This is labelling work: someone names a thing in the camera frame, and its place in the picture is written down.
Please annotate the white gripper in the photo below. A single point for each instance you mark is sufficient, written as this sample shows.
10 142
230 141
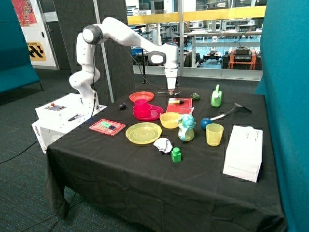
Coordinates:
171 77

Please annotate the yellow highlighter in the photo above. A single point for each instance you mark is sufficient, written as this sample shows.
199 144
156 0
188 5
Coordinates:
176 102

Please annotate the green highlighter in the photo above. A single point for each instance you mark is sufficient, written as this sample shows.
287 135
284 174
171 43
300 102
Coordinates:
107 125

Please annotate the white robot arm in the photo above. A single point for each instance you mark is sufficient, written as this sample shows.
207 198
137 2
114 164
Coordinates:
111 28

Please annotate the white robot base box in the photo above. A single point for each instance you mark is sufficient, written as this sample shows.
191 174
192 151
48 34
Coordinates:
59 117

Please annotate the red patterned book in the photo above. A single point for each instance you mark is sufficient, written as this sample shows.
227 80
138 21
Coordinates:
99 128

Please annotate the metal spoon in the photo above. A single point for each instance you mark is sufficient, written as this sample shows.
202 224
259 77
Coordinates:
163 92

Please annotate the green toy pepper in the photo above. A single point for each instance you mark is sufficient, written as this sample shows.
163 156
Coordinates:
195 97

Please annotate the pink plastic plate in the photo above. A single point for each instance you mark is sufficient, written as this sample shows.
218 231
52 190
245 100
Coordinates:
156 111

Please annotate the yellow plastic bowl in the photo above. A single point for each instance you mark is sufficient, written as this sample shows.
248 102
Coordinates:
169 120

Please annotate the orange plastic plate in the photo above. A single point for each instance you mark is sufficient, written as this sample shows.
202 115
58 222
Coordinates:
146 95

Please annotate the pink plastic cup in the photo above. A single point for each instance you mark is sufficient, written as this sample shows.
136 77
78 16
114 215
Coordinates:
140 104

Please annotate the teal sippy cup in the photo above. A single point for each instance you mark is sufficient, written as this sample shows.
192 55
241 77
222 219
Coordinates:
186 123

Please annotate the pink plastic bowl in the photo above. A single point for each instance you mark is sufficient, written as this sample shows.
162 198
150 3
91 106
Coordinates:
142 111

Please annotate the blue ball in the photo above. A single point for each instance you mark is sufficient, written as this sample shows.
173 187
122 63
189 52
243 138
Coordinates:
204 122

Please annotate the green toy watering can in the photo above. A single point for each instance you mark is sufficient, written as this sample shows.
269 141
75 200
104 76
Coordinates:
216 98

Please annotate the yellow plastic plate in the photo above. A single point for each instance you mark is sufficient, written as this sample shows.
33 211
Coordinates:
143 133

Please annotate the dark plum toy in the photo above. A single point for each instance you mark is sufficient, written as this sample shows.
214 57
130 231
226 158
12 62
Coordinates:
122 106

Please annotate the crumpled white paper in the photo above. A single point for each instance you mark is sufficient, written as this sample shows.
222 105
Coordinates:
163 145

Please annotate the yellow plastic cup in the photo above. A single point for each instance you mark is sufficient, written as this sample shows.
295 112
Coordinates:
214 134

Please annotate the green toy block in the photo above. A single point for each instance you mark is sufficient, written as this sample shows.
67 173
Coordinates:
176 154

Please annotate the black tablecloth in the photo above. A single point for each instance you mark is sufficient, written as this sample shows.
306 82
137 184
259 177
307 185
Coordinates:
142 185

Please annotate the black spatula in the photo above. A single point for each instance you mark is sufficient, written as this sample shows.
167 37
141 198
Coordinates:
236 107

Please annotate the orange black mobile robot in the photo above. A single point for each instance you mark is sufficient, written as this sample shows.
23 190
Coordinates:
242 58

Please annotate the white paper bag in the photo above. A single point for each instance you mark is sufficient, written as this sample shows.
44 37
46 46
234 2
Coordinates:
243 156

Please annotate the yellow black sign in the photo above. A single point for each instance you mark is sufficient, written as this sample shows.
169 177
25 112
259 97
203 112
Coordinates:
36 51

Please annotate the teal sofa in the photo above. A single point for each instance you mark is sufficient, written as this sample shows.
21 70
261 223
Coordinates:
16 70

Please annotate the red poster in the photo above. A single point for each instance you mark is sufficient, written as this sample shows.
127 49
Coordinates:
25 13

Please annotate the teal partition wall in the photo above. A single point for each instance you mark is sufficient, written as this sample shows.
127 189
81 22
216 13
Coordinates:
285 85

